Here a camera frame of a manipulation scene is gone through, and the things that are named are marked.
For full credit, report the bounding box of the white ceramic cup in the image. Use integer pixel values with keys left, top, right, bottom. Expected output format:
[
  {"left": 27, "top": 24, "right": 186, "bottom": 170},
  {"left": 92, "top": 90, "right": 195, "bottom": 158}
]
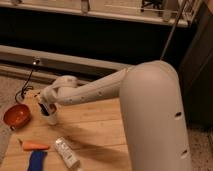
[{"left": 42, "top": 104, "right": 58, "bottom": 125}]

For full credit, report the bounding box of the orange carrot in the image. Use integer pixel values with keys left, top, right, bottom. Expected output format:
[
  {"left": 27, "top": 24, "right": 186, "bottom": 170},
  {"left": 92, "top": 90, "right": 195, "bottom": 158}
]
[{"left": 18, "top": 140, "right": 50, "bottom": 151}]

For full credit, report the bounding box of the metal pole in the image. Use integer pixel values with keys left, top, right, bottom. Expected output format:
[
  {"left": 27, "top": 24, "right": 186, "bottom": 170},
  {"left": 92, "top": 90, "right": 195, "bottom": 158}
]
[{"left": 160, "top": 0, "right": 187, "bottom": 60}]

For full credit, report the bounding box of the red bowl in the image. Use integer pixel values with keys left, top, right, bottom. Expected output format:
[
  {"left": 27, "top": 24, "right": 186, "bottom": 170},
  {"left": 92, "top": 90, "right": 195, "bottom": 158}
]
[{"left": 3, "top": 104, "right": 31, "bottom": 129}]

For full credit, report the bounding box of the blue cloth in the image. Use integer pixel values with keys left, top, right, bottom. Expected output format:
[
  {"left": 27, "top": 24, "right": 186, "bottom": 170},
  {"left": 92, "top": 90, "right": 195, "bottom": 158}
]
[{"left": 27, "top": 150, "right": 47, "bottom": 171}]

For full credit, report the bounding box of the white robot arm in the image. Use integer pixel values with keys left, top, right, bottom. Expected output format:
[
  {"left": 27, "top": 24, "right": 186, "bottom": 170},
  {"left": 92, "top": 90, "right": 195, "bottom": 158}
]
[{"left": 38, "top": 60, "right": 192, "bottom": 171}]

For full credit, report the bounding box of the white tube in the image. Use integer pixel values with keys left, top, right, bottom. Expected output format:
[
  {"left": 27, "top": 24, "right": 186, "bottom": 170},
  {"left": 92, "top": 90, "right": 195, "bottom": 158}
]
[{"left": 54, "top": 137, "right": 79, "bottom": 169}]

